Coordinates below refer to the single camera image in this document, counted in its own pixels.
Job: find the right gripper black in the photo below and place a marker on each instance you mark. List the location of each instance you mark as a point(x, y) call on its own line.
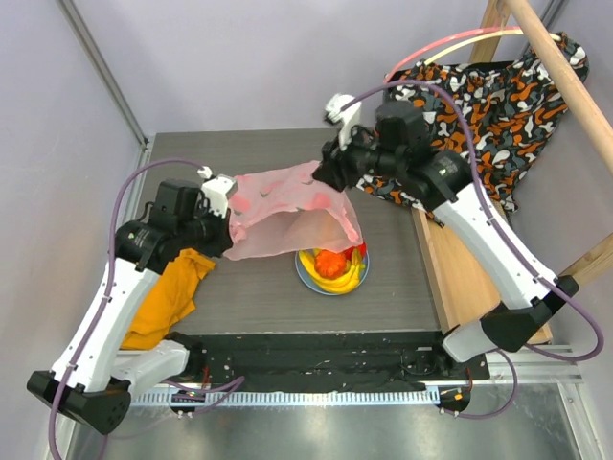
point(332, 169)

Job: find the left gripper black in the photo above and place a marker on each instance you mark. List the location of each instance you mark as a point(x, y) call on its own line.
point(223, 239)

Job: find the pink plastic bag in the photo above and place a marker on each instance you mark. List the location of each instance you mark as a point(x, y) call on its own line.
point(286, 210)

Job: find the orange tangerine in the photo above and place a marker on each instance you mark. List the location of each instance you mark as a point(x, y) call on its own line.
point(330, 265)

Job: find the yellow banana bunch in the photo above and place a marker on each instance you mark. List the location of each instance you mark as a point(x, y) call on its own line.
point(340, 280)

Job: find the red orange persimmon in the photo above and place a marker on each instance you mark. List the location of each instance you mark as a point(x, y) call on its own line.
point(361, 248)

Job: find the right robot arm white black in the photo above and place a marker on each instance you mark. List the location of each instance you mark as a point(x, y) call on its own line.
point(444, 186)

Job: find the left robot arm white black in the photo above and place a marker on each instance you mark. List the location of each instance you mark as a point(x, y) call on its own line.
point(85, 384)

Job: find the orange cloth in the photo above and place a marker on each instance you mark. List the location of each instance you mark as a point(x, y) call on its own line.
point(169, 301)

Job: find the patterned camouflage cloth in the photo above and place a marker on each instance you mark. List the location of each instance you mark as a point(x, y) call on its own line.
point(512, 107)

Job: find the blue plate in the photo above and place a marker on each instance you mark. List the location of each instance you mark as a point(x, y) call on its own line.
point(330, 282)

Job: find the pink white hoop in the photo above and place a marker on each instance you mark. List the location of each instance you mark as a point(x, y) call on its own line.
point(455, 42)

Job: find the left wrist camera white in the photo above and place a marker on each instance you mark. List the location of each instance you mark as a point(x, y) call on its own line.
point(217, 189)

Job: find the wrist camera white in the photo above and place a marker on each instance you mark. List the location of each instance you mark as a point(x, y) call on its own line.
point(217, 189)
point(343, 112)

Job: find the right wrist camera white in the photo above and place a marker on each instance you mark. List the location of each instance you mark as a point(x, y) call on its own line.
point(343, 112)

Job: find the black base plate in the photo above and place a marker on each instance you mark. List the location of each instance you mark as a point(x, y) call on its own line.
point(328, 362)

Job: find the wooden rack frame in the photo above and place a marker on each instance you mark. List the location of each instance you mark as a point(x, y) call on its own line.
point(461, 289)

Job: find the aluminium rail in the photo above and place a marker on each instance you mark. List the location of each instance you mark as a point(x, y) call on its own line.
point(350, 396)

